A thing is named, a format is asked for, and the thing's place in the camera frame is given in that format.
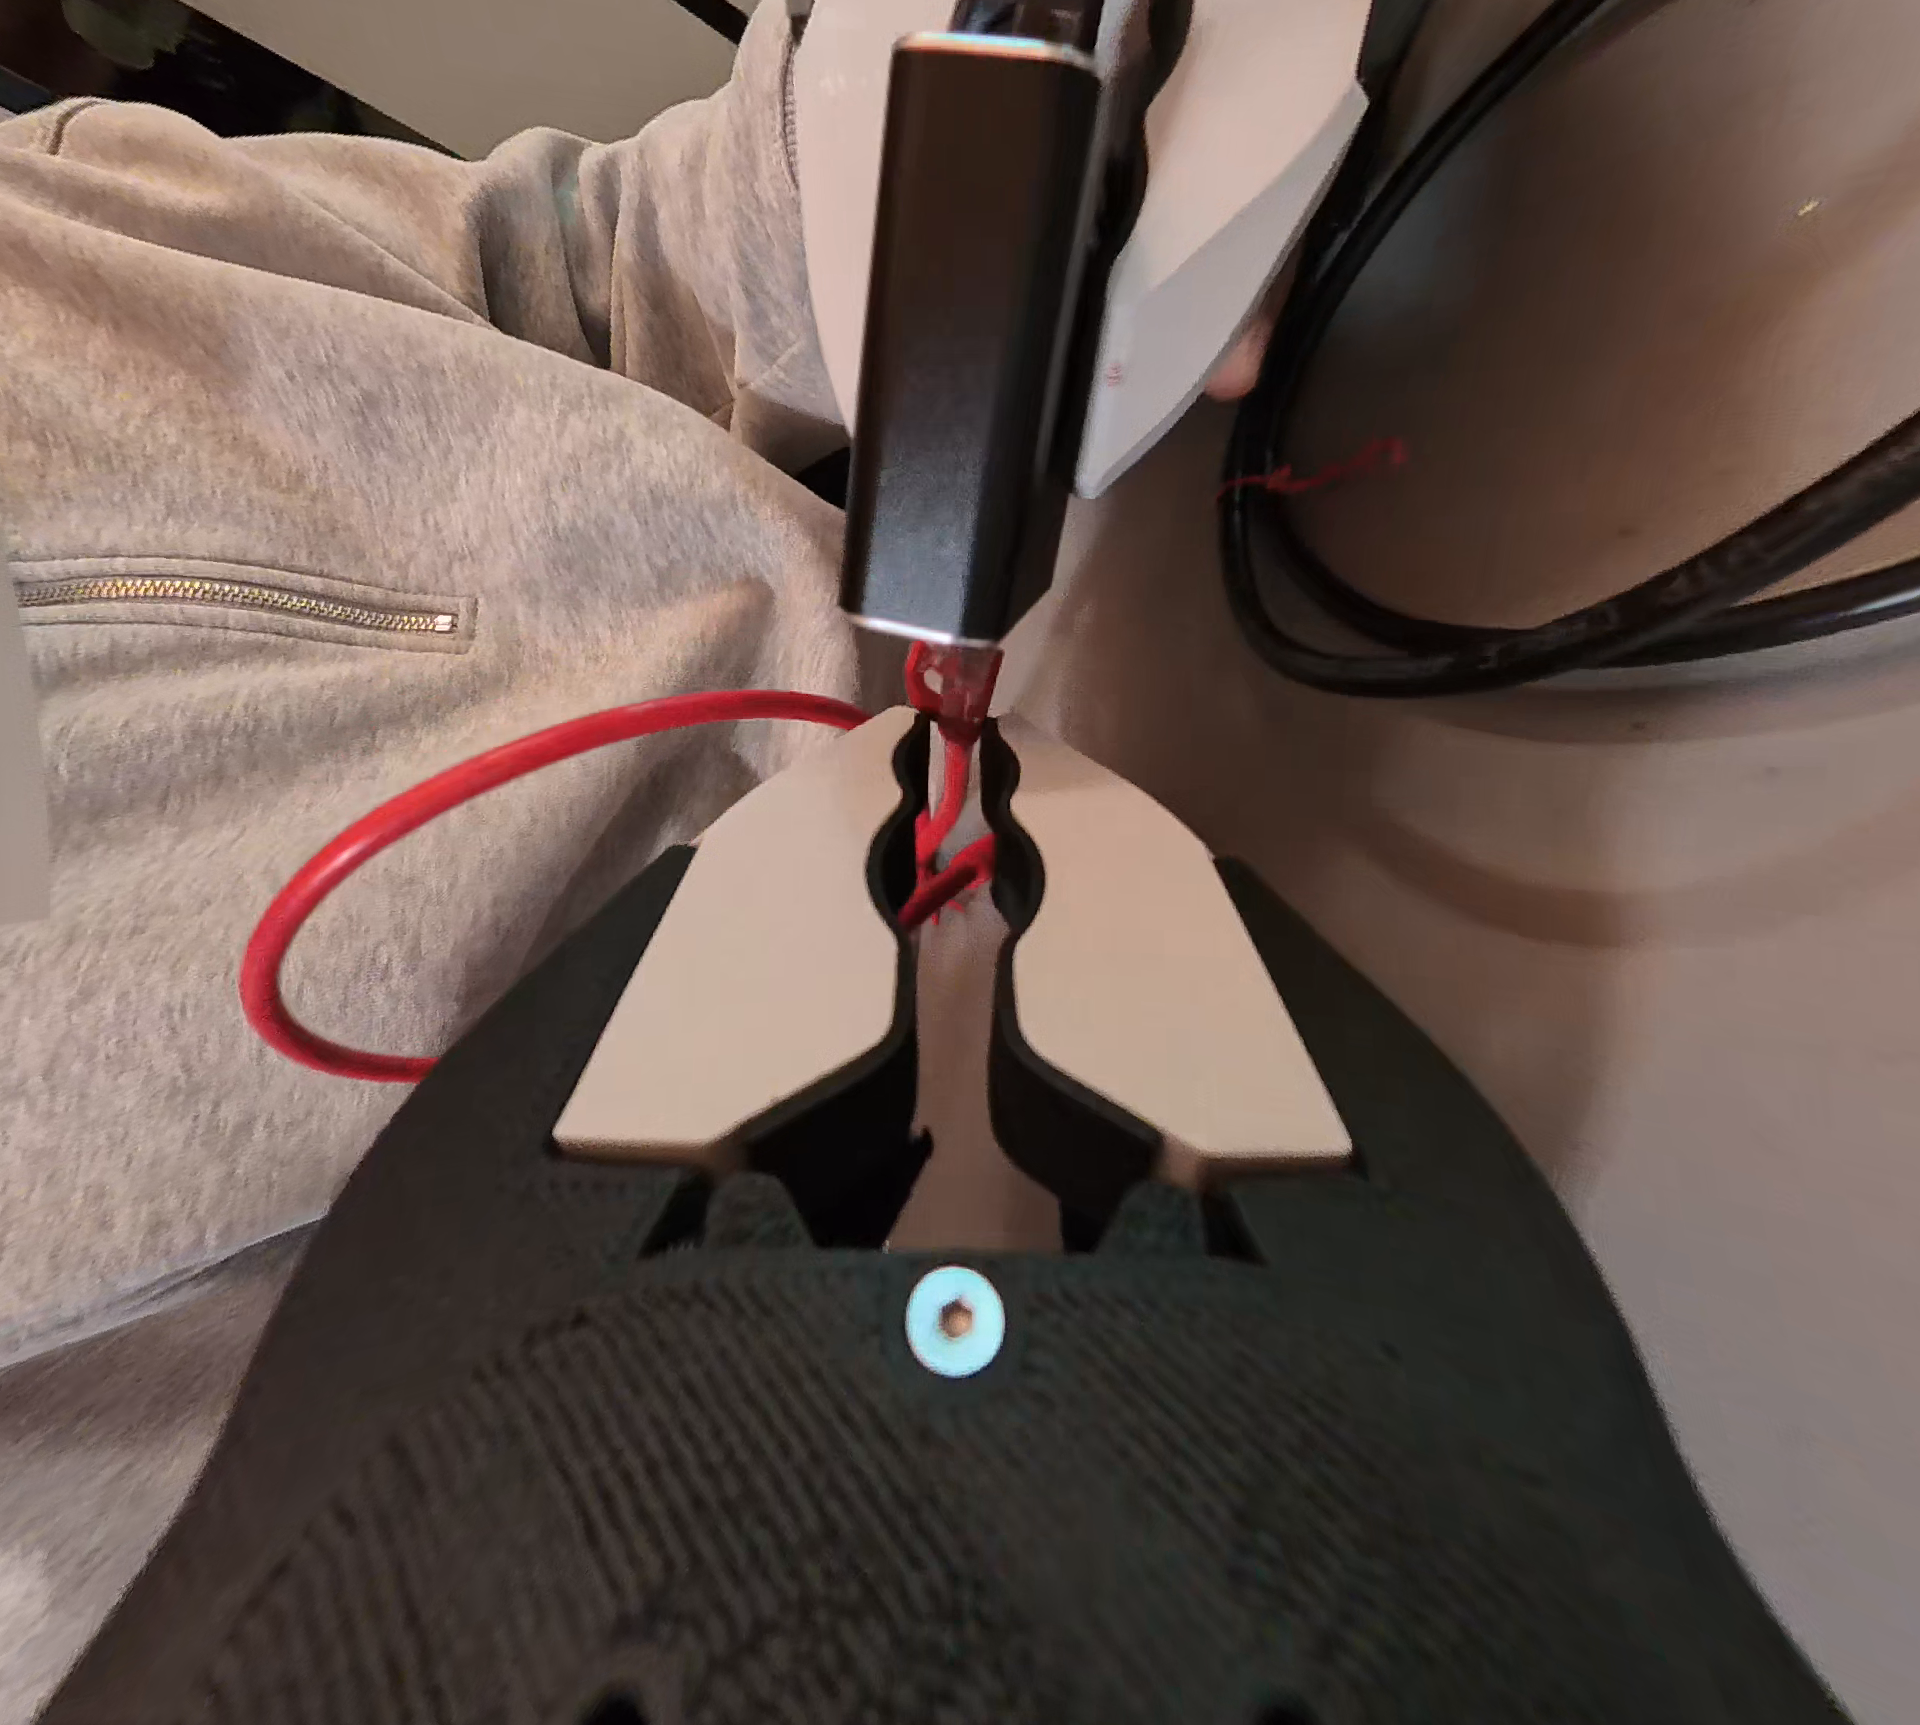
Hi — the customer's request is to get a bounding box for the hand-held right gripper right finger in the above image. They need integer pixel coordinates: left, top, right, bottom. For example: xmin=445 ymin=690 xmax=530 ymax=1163
xmin=982 ymin=712 xmax=1356 ymax=1250

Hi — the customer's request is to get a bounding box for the black network splitter box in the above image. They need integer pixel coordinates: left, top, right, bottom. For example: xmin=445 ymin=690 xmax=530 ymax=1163
xmin=834 ymin=29 xmax=1117 ymax=650

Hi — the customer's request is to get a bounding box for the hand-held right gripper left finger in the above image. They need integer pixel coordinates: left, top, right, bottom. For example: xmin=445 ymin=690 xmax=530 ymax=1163
xmin=548 ymin=704 xmax=924 ymax=1228

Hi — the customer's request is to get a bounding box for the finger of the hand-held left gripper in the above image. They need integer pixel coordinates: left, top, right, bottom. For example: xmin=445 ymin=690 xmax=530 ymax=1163
xmin=1068 ymin=0 xmax=1422 ymax=503
xmin=784 ymin=0 xmax=1040 ymax=445

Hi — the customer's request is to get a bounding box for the person's left forearm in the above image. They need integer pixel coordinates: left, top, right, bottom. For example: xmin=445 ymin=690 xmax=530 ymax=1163
xmin=465 ymin=0 xmax=850 ymax=467

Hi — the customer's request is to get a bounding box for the red network cable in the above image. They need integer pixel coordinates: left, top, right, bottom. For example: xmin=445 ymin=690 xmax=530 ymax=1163
xmin=241 ymin=639 xmax=1004 ymax=1085

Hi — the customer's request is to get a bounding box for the red twist tie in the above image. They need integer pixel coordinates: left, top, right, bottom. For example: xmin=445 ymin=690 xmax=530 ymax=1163
xmin=1219 ymin=438 xmax=1412 ymax=500

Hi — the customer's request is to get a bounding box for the person's left hand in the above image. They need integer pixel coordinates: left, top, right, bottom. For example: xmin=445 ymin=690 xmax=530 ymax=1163
xmin=1205 ymin=301 xmax=1282 ymax=404

